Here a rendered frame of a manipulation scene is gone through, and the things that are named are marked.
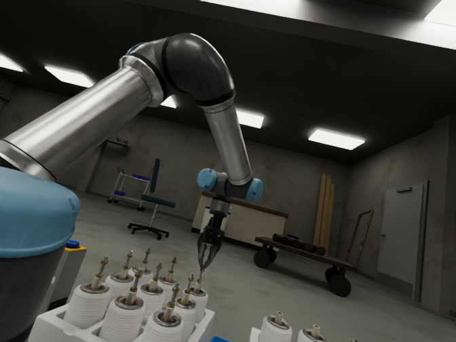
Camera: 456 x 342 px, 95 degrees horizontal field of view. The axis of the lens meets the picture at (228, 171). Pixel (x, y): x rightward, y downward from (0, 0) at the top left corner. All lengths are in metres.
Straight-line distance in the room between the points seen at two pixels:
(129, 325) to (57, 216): 0.49
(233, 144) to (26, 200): 0.41
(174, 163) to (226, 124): 7.19
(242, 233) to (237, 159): 4.09
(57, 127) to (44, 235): 0.20
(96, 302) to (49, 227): 0.52
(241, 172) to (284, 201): 6.78
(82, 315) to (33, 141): 0.50
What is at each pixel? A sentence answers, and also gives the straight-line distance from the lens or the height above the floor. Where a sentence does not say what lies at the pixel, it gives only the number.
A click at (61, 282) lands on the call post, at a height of 0.22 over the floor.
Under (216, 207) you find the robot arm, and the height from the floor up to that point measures 0.56.
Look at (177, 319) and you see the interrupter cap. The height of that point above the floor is 0.25.
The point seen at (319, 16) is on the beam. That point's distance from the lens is 3.16.
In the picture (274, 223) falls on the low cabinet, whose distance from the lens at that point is 4.68.
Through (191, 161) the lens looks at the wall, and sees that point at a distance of 7.54.
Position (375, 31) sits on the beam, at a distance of 3.25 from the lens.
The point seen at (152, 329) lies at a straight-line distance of 0.66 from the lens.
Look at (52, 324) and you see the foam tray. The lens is 0.78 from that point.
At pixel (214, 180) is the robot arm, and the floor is 0.65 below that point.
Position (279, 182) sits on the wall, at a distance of 7.40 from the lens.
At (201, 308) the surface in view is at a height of 0.22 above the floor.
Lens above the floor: 0.55
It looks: 11 degrees up
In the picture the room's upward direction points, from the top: 15 degrees clockwise
